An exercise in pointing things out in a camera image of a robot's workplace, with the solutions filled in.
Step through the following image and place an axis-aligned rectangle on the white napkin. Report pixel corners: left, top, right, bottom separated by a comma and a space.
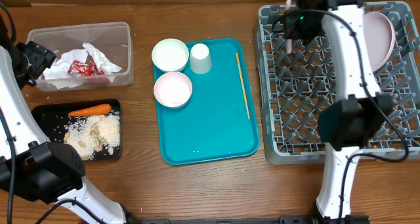
43, 43, 122, 89

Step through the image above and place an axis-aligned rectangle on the red snack wrapper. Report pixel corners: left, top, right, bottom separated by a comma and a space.
67, 60, 105, 77

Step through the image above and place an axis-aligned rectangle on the wooden chopstick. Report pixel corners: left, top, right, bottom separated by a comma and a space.
236, 52, 250, 120

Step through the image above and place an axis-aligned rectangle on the white round plate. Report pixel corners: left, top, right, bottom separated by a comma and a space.
363, 12, 396, 72

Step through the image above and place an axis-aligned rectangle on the orange carrot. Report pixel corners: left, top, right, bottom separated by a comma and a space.
68, 104, 112, 117

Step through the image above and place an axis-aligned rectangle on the white rice pile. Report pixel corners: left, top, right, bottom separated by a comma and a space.
63, 111, 122, 161

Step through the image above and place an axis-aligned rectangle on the peanuts pile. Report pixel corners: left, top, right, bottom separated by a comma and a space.
64, 126, 119, 159

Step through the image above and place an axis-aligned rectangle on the white upside-down cup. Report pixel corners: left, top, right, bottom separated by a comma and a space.
190, 43, 212, 74

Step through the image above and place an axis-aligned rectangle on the white bowl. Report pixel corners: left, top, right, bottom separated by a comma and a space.
152, 38, 190, 72

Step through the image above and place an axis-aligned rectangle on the pink bowl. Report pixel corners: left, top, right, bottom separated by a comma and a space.
154, 72, 192, 108

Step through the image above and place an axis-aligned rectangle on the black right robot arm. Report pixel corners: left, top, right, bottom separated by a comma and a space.
278, 0, 395, 223

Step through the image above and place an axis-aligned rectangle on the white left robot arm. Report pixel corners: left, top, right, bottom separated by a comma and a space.
1, 23, 137, 223

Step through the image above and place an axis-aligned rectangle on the grey dishwasher rack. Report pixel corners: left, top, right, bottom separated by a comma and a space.
253, 1, 419, 165

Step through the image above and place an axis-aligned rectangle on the black waste tray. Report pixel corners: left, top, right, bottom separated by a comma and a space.
32, 99, 122, 160

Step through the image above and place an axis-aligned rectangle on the clear plastic bin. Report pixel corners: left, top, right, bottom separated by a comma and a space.
27, 22, 135, 91

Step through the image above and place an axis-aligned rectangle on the teal plastic tray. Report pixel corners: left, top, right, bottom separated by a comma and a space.
156, 37, 260, 166

